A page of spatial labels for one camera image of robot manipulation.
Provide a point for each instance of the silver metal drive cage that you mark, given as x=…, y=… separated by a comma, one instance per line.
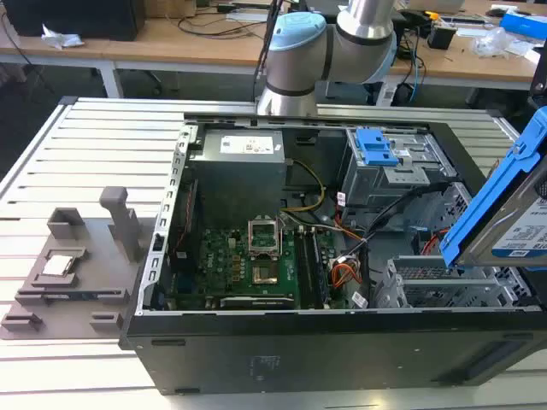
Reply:
x=384, y=188

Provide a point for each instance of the black open PC case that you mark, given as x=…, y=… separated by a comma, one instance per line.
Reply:
x=299, y=354

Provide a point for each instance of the grey power supply unit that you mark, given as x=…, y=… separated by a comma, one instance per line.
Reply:
x=239, y=179

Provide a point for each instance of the black graphics card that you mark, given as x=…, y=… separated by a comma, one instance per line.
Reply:
x=256, y=302

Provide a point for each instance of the green motherboard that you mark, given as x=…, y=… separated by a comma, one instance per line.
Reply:
x=222, y=265

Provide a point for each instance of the blue cardboard box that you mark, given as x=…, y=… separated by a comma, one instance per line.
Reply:
x=523, y=23

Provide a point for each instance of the silver CPU chip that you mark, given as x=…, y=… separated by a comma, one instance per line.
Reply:
x=56, y=265

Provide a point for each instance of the crumpled white paper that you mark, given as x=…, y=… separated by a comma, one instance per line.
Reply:
x=60, y=37

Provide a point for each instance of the black case fan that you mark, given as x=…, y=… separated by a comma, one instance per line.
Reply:
x=188, y=222

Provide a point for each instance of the perforated metal disk bay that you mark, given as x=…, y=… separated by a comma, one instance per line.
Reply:
x=444, y=294

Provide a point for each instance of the small black box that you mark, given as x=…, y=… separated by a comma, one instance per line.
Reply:
x=440, y=36

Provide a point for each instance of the large black box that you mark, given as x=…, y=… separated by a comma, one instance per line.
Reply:
x=72, y=17

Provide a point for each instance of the clear plastic bag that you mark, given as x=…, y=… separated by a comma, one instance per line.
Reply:
x=491, y=42

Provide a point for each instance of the wooden desk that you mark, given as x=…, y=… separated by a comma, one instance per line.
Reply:
x=171, y=47

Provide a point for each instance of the black RAM slot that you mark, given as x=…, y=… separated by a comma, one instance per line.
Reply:
x=303, y=269
x=319, y=269

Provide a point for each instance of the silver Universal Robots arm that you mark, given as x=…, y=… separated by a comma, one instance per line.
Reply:
x=295, y=55

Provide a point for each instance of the blue plastic drive latch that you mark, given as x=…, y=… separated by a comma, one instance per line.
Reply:
x=376, y=147

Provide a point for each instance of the grey parts rack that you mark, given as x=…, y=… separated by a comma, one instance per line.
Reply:
x=85, y=282

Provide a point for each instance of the CPU socket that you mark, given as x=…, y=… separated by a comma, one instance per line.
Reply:
x=265, y=274

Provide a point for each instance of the hard disk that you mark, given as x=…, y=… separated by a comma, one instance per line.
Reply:
x=483, y=213

